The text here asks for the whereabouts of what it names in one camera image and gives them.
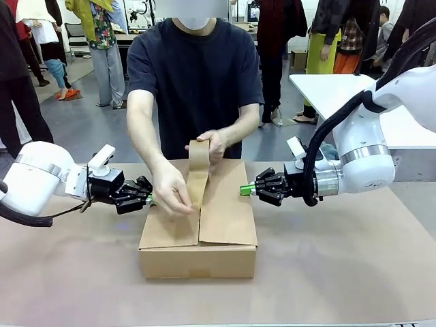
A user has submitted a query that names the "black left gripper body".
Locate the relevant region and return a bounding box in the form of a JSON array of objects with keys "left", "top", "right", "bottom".
[{"left": 87, "top": 169, "right": 125, "bottom": 205}]

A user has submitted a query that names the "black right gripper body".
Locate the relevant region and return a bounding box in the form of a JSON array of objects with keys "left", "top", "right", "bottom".
[{"left": 283, "top": 161, "right": 309, "bottom": 200}]

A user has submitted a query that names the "large brown cardboard box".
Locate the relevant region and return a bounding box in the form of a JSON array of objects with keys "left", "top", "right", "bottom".
[{"left": 138, "top": 158, "right": 259, "bottom": 280}]

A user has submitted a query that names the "brown packing tape roll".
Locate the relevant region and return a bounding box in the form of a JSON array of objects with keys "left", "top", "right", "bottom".
[{"left": 185, "top": 137, "right": 215, "bottom": 209}]

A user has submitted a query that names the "person's left forearm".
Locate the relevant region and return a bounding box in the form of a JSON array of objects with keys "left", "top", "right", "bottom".
[{"left": 219, "top": 102, "right": 262, "bottom": 151}]

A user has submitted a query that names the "person's right forearm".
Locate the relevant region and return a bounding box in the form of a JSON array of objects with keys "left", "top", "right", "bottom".
[{"left": 126, "top": 91, "right": 171, "bottom": 174}]

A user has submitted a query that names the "person's right hand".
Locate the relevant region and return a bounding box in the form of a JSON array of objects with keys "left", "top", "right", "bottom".
[{"left": 152, "top": 166, "right": 196, "bottom": 216}]

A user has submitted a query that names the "person's left hand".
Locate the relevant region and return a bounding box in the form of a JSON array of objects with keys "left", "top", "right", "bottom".
[{"left": 185, "top": 129, "right": 228, "bottom": 168}]

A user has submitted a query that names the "teal blue cloth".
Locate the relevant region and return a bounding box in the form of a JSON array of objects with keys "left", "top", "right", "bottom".
[{"left": 319, "top": 142, "right": 341, "bottom": 161}]

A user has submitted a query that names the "large white table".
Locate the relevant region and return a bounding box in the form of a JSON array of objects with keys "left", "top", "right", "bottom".
[{"left": 288, "top": 73, "right": 436, "bottom": 151}]

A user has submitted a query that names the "floral shirt grey trousers mannequin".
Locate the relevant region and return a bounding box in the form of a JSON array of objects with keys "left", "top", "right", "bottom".
[{"left": 87, "top": 0, "right": 126, "bottom": 109}]

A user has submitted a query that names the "small brown cardboard box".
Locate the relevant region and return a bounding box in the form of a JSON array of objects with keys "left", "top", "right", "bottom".
[{"left": 290, "top": 49, "right": 309, "bottom": 72}]

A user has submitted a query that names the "person in navy t-shirt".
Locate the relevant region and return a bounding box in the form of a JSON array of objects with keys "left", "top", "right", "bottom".
[{"left": 126, "top": 0, "right": 266, "bottom": 161}]

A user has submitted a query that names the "mannequin with yellow-green skirt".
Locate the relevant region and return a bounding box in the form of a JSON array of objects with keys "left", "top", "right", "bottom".
[{"left": 293, "top": 0, "right": 343, "bottom": 125}]

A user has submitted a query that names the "wooden background workbench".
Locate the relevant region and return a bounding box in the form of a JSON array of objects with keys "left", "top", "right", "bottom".
[{"left": 115, "top": 32, "right": 154, "bottom": 48}]

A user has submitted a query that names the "mannequin in dark red clothes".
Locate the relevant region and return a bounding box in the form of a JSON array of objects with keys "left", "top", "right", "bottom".
[{"left": 257, "top": 0, "right": 309, "bottom": 127}]

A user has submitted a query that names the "black folding chair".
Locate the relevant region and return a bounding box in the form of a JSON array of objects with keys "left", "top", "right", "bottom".
[{"left": 63, "top": 22, "right": 92, "bottom": 65}]

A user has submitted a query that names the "mannequin in plaid shirt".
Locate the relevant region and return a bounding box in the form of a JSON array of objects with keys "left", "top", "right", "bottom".
[{"left": 332, "top": 16, "right": 365, "bottom": 75}]

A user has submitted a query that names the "yellow-green hanging jacket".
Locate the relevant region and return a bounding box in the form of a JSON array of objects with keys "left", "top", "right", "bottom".
[{"left": 64, "top": 0, "right": 98, "bottom": 42}]

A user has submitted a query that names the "bystander with blue jeans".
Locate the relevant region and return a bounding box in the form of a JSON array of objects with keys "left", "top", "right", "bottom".
[{"left": 15, "top": 0, "right": 81, "bottom": 102}]

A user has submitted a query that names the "seated person in grey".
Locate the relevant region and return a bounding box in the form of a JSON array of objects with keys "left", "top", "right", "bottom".
[{"left": 369, "top": 5, "right": 396, "bottom": 67}]

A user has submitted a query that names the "white face mask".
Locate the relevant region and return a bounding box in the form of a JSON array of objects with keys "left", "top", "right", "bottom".
[{"left": 178, "top": 15, "right": 211, "bottom": 30}]

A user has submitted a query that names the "bystander in dark jacket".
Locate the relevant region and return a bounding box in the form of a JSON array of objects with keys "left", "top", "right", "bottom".
[{"left": 383, "top": 0, "right": 436, "bottom": 67}]

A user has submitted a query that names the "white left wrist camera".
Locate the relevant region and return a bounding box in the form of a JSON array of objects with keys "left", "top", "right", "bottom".
[{"left": 87, "top": 144, "right": 116, "bottom": 177}]

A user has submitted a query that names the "black left arm cable sleeve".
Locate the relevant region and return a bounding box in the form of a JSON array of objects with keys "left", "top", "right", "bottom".
[{"left": 0, "top": 180, "right": 95, "bottom": 228}]

